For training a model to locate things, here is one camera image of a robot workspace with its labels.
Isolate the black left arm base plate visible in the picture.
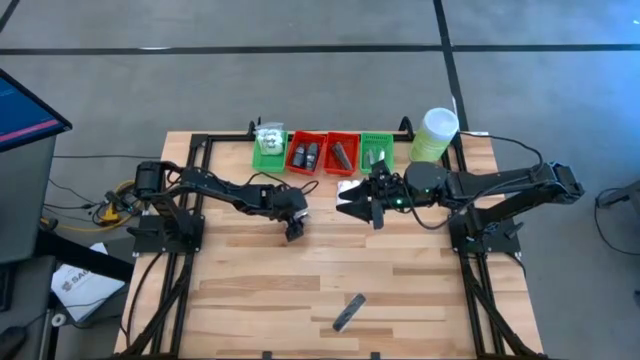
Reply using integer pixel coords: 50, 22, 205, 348
132, 213, 206, 255

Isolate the black aluminium table frame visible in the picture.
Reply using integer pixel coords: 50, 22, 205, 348
117, 116, 549, 360

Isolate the blue screen computer monitor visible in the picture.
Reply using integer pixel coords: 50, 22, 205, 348
0, 67, 74, 154

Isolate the black floor cable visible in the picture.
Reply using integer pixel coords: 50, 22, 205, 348
592, 185, 627, 257

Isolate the green plastic basket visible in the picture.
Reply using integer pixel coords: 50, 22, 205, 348
359, 131, 396, 176
251, 128, 290, 175

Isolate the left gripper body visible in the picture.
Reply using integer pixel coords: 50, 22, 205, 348
271, 184, 310, 224

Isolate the green disinfecting wipes canister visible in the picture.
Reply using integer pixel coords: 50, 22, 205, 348
409, 106, 460, 164

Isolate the black stand leg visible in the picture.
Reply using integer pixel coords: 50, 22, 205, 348
593, 178, 640, 210

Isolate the black computer mouse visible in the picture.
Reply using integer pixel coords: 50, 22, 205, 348
0, 324, 29, 360

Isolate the yellow cable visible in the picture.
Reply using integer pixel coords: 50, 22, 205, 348
39, 179, 136, 234

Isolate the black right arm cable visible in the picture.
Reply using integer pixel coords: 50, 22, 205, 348
399, 130, 546, 232

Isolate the black desk bar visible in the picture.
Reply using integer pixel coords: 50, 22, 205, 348
32, 229, 136, 284

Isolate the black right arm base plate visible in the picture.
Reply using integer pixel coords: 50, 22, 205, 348
448, 213, 522, 255

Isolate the red plastic basket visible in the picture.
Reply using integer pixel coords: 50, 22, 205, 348
286, 130, 327, 177
322, 131, 361, 177

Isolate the cotton swabs bag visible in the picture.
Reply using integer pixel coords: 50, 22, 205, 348
258, 138, 285, 157
254, 121, 285, 144
336, 178, 365, 207

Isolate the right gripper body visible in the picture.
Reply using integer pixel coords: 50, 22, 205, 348
366, 159, 408, 212

